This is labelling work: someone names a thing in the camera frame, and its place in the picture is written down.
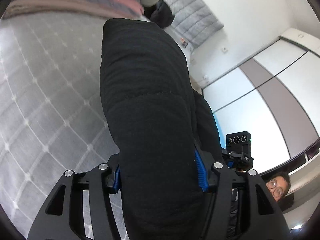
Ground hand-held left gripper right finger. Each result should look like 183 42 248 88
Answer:
194 149 290 240

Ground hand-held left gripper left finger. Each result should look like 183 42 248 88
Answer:
27 154 130 240

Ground large black padded coat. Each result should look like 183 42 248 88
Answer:
99 17 225 240

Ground white sliding door wardrobe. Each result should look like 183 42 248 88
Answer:
201 29 320 174

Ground eyeglasses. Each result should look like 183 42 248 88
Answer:
267 180 282 198

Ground grey quilted mattress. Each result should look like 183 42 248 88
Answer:
0 12 200 240

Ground grey quilted headboard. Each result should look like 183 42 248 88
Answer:
159 0 224 47

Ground dark cloth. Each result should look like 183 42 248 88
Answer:
144 0 175 29

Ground striped pink grey blanket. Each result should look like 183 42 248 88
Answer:
1 0 145 20

